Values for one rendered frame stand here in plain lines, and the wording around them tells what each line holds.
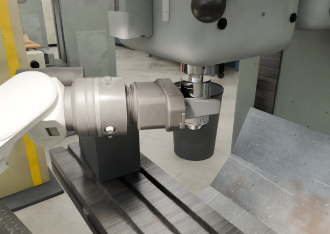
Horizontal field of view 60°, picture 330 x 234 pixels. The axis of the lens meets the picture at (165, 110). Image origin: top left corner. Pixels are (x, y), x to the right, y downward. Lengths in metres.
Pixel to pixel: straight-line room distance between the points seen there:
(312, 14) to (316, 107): 0.36
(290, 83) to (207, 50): 0.49
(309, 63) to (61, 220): 1.81
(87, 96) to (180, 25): 0.16
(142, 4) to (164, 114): 0.15
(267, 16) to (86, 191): 0.59
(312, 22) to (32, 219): 2.04
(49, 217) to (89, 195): 1.44
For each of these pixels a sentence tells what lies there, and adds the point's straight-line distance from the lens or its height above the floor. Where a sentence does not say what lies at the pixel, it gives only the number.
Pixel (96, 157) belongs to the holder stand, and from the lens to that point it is 0.76.
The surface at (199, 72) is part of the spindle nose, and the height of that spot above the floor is 1.28.
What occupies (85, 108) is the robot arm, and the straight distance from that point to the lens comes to 0.39.
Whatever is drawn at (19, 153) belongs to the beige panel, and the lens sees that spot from 2.30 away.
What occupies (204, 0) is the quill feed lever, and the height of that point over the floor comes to 1.38.
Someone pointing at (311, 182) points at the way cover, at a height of 0.98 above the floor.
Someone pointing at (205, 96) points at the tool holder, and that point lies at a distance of 0.43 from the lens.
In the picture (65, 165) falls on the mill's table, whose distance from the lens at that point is 0.89.
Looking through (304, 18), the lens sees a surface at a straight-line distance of 0.44.
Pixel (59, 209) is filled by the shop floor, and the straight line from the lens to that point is 2.23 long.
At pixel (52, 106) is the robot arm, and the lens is 0.39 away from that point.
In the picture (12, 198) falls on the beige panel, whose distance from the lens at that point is 2.40.
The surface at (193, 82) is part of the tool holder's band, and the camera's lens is 0.42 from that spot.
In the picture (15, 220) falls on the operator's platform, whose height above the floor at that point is 0.40.
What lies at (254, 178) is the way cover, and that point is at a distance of 0.82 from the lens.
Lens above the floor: 1.39
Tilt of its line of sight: 22 degrees down
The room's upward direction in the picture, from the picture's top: straight up
